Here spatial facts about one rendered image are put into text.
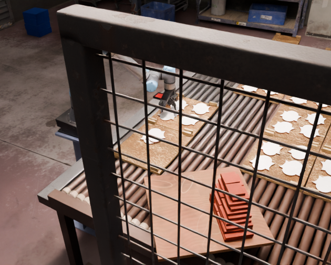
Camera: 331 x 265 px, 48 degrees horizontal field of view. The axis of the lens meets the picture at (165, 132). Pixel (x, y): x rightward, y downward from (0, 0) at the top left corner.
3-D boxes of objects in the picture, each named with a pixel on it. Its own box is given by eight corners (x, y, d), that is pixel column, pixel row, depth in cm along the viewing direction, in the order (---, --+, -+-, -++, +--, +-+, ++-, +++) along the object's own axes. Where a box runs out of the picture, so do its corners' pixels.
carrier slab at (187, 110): (146, 122, 254) (146, 120, 253) (175, 96, 283) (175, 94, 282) (193, 137, 239) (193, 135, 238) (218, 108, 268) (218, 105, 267)
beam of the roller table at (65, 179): (38, 202, 203) (36, 194, 199) (204, 61, 349) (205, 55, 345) (50, 207, 199) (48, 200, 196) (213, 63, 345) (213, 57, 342)
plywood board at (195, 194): (158, 262, 152) (158, 259, 151) (143, 179, 192) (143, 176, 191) (275, 244, 158) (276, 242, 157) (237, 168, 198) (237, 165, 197)
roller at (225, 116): (126, 231, 184) (125, 224, 181) (258, 75, 320) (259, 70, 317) (134, 235, 181) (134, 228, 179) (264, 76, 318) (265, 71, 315)
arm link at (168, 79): (163, 63, 243) (176, 63, 242) (163, 78, 249) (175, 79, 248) (161, 68, 236) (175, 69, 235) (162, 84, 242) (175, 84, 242)
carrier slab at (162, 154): (110, 155, 225) (109, 153, 224) (147, 123, 253) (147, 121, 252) (159, 175, 210) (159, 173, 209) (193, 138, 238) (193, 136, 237)
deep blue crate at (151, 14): (140, 27, 675) (139, 6, 654) (153, 20, 703) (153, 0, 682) (163, 32, 652) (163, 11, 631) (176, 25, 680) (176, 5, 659)
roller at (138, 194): (110, 223, 188) (109, 216, 185) (247, 72, 324) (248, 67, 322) (117, 227, 186) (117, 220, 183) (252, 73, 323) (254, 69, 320)
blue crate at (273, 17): (247, 22, 651) (248, 9, 638) (251, 14, 683) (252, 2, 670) (283, 25, 633) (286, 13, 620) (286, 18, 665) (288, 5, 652)
